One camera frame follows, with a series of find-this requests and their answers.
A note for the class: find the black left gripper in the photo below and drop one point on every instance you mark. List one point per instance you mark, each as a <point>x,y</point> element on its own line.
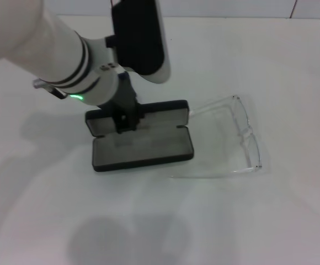
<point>127,107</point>

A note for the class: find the black glasses case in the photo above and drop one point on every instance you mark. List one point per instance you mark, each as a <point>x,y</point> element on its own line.
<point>143,149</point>

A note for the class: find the clear white glasses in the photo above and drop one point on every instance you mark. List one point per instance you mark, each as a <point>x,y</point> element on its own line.
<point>249,132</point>

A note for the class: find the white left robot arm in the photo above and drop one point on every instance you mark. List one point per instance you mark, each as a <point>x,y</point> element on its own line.
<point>52,47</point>

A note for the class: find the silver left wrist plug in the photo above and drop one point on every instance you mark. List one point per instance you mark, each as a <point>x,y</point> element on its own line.
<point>37,83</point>

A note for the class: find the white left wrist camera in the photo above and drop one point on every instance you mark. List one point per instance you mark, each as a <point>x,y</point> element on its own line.
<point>140,41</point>

